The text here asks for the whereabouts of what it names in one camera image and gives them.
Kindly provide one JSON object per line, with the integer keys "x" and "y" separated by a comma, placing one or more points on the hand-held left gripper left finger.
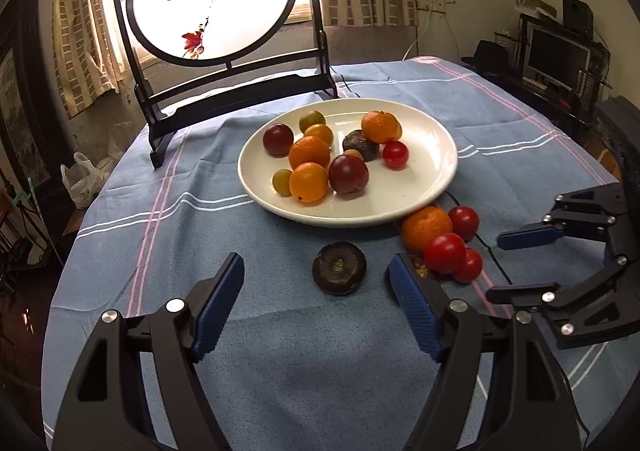
{"x": 217, "y": 306}

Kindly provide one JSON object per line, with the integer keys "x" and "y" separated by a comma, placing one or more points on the red tomato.
{"x": 395, "y": 154}
{"x": 471, "y": 266}
{"x": 445, "y": 252}
{"x": 463, "y": 222}

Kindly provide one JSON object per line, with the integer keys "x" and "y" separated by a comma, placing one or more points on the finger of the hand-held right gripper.
{"x": 520, "y": 295}
{"x": 530, "y": 236}

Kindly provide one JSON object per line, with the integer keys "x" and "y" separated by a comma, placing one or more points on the orange mandarin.
{"x": 381, "y": 127}
{"x": 309, "y": 152}
{"x": 426, "y": 228}
{"x": 308, "y": 181}

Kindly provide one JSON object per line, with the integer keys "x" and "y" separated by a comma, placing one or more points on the yellow-green kumquat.
{"x": 281, "y": 182}
{"x": 312, "y": 120}

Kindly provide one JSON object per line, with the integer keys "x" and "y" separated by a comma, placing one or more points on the white plastic bag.
{"x": 82, "y": 181}

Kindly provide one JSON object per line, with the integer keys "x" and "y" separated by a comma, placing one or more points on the dark brown tomato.
{"x": 339, "y": 267}

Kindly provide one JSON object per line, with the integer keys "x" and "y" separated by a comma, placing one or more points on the blue striped tablecloth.
{"x": 200, "y": 231}

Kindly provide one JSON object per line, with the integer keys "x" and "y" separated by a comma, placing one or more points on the black framed bird painting screen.
{"x": 215, "y": 6}

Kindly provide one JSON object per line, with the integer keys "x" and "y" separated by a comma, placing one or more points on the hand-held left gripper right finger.
{"x": 415, "y": 301}

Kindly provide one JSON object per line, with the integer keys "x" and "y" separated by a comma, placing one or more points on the white wall power outlet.
{"x": 431, "y": 4}

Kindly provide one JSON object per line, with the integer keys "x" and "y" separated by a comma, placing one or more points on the black speaker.
{"x": 577, "y": 13}

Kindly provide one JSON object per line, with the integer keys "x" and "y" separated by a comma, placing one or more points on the dark framed painting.
{"x": 20, "y": 96}

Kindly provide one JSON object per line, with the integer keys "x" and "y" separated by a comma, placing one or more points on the dark brown mangosteen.
{"x": 362, "y": 142}

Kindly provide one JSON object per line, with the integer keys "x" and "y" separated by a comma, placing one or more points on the black hat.
{"x": 487, "y": 56}

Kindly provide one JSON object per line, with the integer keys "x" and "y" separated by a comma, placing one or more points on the white round plate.
{"x": 425, "y": 171}

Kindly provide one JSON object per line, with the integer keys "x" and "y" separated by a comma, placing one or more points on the orange kumquat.
{"x": 322, "y": 132}
{"x": 353, "y": 154}

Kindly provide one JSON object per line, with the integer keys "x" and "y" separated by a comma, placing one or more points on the computer monitor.
{"x": 555, "y": 56}

